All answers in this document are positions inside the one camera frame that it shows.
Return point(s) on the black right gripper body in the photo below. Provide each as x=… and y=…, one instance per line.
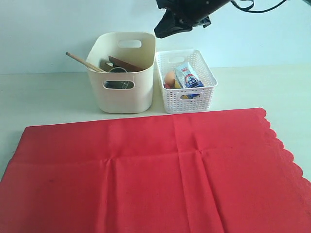
x=174, y=22

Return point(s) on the brown egg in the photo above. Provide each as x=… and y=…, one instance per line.
x=169, y=79

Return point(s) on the white red milk carton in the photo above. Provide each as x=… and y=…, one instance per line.
x=186, y=77

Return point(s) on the yellow lemon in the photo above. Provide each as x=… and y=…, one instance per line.
x=177, y=85

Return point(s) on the brown wooden plate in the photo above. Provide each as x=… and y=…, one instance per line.
x=127, y=66

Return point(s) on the stainless steel cup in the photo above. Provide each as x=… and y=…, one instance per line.
x=118, y=84

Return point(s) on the wooden chopstick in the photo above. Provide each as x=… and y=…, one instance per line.
x=85, y=63

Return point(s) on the red tablecloth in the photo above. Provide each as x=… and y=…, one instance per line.
x=209, y=172

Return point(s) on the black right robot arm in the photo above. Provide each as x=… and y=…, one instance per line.
x=205, y=7

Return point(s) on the white perforated plastic basket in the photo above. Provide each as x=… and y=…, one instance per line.
x=199, y=98

